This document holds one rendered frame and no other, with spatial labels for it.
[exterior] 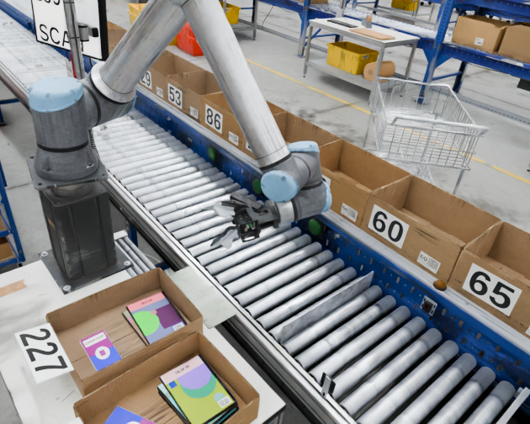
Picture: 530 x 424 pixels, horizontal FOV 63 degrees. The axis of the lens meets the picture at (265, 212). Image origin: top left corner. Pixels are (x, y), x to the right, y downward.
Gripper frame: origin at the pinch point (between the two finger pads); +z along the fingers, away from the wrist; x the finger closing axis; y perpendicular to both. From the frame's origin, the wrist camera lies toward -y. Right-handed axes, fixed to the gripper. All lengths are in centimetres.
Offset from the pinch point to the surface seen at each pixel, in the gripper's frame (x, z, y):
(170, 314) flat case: 33.8, 17.4, -0.7
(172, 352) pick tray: 28.7, 18.7, 16.9
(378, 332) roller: 49, -47, 23
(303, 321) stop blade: 43, -24, 13
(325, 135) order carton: 34, -74, -75
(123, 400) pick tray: 31, 35, 24
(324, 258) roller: 53, -46, -17
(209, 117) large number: 34, -26, -120
